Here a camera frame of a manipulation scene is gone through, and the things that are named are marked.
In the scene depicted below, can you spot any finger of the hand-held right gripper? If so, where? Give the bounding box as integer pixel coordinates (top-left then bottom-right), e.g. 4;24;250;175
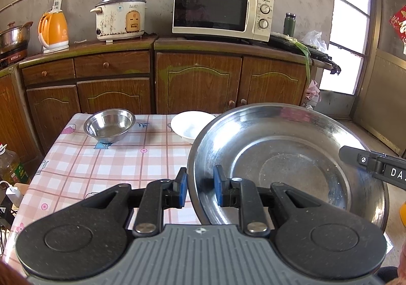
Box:
339;145;371;174

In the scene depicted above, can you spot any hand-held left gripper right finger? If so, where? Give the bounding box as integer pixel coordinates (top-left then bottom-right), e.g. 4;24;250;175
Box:
213;165;330;237

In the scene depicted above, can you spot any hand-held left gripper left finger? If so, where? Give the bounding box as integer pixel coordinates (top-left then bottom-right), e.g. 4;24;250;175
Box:
81;167;188;239

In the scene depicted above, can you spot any white speckled bowl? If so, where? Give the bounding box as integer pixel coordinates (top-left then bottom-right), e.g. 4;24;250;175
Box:
170;111;219;145

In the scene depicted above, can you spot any large steel basin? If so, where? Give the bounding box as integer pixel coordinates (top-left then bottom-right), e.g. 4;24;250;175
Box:
187;103;390;235

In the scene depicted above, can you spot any small stainless steel bowl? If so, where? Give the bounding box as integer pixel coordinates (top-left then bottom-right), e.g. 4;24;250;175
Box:
83;108;136;144

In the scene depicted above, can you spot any pink fabric bundle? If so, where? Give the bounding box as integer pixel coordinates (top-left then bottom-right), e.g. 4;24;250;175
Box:
303;80;322;108

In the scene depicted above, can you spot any metal-framed door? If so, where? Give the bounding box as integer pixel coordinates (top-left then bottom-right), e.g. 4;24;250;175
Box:
353;0;406;159

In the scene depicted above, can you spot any pink checked tablecloth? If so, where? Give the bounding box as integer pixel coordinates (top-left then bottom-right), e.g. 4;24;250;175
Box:
2;113;223;273

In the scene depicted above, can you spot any black flat cooktop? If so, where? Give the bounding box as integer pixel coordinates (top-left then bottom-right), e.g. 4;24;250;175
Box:
269;34;341;75

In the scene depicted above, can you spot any wooden two-door cabinet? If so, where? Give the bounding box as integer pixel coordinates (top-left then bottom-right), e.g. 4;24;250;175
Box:
154;36;318;114

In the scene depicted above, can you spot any green leek leaf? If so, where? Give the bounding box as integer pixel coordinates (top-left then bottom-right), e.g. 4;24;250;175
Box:
273;33;313;84

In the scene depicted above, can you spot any wooden cabinet with drawers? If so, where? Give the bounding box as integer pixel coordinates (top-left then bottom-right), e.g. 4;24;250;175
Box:
19;34;158;154

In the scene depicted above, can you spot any clear plastic bag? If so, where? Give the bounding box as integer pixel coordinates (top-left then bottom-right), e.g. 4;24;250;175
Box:
301;30;327;52

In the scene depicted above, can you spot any red paper decoration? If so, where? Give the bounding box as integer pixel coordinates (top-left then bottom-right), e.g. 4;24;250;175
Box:
390;5;406;54

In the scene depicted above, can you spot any window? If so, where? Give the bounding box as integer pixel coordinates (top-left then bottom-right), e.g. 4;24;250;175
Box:
319;0;378;95

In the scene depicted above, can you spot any green thermos bottle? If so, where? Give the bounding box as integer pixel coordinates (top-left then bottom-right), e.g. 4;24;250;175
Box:
283;12;296;37

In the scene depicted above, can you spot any cooking oil bottle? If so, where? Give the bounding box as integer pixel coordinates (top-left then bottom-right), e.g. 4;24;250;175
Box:
0;143;30;189

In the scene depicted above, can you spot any cream microwave oven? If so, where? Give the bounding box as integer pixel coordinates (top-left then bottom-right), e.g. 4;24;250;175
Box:
172;0;276;42

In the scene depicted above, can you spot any white rice cooker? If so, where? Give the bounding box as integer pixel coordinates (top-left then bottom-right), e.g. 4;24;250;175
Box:
90;0;147;41

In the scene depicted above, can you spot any wooden single-door cabinet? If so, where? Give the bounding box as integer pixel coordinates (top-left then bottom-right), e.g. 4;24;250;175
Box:
0;65;42;165

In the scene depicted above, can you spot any orange electric kettle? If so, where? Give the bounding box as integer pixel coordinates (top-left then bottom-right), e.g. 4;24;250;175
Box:
38;11;70;54

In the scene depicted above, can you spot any red-trimmed induction cooker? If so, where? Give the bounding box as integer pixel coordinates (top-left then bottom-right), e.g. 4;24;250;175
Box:
0;46;30;67

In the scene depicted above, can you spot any steel cooking pot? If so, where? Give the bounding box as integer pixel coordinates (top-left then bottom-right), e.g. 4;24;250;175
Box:
0;21;34;51

